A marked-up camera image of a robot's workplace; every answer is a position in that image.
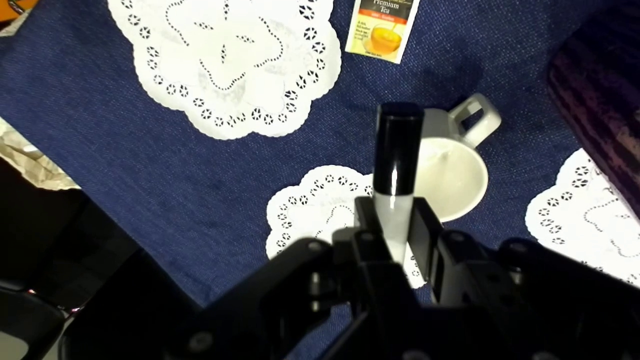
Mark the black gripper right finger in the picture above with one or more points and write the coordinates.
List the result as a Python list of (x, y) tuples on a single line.
[(433, 253)]

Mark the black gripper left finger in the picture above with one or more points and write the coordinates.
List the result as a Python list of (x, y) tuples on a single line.
[(372, 233)]

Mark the black capped white marker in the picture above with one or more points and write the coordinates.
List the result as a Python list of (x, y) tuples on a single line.
[(398, 152)]

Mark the white paper doily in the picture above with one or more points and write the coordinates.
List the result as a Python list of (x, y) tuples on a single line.
[(227, 61), (313, 207), (592, 220)]

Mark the white ceramic mug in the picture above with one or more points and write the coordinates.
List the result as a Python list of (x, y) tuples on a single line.
[(452, 181)]

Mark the yellow tea bag packet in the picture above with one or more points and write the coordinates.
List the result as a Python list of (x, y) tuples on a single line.
[(381, 31)]

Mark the purple striped cylindrical canister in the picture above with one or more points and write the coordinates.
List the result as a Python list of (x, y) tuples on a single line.
[(600, 87)]

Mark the blue fabric cloth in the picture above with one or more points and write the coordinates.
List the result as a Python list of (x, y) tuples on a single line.
[(133, 173)]

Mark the black office chair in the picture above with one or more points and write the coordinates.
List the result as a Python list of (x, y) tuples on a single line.
[(47, 266)]

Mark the white crumpled bag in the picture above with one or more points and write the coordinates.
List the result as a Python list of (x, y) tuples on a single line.
[(31, 156)]

